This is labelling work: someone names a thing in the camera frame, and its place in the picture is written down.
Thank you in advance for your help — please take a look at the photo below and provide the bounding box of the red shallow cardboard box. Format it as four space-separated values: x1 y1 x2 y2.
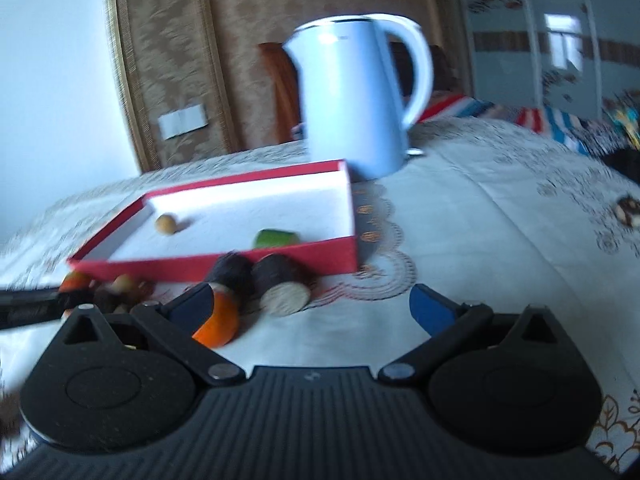
67 159 360 278

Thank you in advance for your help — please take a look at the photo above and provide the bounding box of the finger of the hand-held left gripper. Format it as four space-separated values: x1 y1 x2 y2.
0 285 96 332

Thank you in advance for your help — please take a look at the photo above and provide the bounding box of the dark brown water chestnut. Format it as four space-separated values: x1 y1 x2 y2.
92 285 132 315

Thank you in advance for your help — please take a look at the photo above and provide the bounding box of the white wall light switch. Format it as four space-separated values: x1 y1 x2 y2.
159 104 209 140

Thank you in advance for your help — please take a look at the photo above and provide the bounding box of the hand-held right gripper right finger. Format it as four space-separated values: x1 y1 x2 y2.
377 284 576 387

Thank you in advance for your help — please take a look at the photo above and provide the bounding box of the small brown fruit pile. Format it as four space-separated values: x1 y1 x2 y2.
615 197 640 226

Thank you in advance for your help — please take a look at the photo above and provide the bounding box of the gold wall panel frame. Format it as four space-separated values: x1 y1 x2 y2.
102 0 238 173

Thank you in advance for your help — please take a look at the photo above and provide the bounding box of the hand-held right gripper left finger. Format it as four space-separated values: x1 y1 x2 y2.
59 282 247 387

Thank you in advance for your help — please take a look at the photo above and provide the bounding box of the white electric kettle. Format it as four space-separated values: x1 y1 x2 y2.
282 14 435 181

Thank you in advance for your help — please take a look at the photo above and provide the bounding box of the orange tangerine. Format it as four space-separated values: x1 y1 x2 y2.
192 282 241 348
60 271 95 295

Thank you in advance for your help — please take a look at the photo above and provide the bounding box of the dark cloth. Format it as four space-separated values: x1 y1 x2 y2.
604 147 640 182

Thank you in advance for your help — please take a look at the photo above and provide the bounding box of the green citrus fruit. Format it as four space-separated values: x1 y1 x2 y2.
254 229 302 250

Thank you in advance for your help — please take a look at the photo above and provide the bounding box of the floral panel wardrobe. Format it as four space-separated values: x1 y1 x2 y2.
452 0 640 126

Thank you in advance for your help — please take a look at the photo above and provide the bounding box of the pale round fruit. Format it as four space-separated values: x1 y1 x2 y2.
205 251 256 306

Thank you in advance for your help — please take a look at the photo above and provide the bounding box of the wooden chair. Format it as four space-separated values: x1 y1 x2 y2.
258 41 461 143

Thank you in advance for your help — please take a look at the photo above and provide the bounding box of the red blue striped blanket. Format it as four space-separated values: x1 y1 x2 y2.
420 91 640 156

